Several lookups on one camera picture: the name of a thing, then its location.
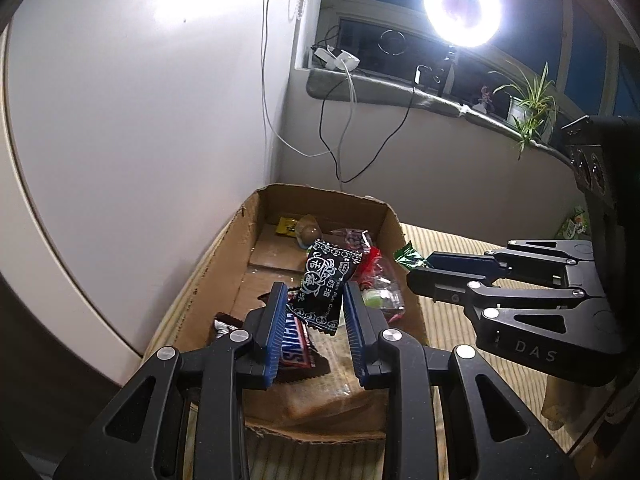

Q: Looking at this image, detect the black white patterned packet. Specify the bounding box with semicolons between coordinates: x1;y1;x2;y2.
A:
287;239;362;335

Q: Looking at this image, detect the ring light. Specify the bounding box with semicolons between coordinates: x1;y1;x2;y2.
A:
422;0;503;48

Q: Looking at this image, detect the white power strip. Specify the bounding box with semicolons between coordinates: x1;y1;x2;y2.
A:
312;46;361;72

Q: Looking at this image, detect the white wardrobe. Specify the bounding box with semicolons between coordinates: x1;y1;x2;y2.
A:
0;0;296;361

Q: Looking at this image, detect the short white cable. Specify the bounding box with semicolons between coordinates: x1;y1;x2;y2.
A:
337;62;357;183

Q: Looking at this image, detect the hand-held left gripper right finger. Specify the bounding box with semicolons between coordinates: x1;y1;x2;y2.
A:
342;281;578;480

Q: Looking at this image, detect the grey windowsill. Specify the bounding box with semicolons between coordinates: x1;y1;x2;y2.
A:
306;67;573;166

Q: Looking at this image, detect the black tripod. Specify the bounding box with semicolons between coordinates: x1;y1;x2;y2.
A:
432;45;458;95

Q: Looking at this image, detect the brown chocolate bar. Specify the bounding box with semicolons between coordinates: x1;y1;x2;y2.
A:
214;285;332;383

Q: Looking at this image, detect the long white cable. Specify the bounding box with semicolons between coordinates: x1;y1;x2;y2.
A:
260;0;331;157

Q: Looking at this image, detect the clear packet green print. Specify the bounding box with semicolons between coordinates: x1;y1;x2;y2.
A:
360;275;407;318

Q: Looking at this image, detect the small pink figurine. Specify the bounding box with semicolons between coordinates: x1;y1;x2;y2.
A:
475;85;498;113

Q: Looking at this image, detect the green spider plant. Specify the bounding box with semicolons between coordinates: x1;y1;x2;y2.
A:
490;62;563;161

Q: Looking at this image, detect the green paper bag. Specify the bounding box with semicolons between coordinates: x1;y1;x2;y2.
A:
557;205;591;241

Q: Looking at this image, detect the black cable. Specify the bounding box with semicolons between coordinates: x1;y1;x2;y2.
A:
320;65;426;183

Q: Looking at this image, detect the green candy packet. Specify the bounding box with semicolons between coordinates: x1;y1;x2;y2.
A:
392;241;432;270

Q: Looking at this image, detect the striped yellow blanket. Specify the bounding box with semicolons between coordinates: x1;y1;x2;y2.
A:
150;222;596;480

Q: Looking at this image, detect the white plant pot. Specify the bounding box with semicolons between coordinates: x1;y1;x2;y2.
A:
506;95;531;126

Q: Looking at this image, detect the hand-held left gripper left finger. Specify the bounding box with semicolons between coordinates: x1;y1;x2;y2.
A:
52;282;291;480

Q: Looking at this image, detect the red clear dried plum packet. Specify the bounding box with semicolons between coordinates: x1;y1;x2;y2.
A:
352;246;396;291

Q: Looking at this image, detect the brown egg-shaped jelly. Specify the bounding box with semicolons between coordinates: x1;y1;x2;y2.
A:
295;215;323;250

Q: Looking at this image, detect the cardboard box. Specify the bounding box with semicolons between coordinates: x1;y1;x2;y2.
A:
145;183;430;445

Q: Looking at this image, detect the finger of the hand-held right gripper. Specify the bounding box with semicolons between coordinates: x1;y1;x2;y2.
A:
406;267;608;335
427;240;596;287

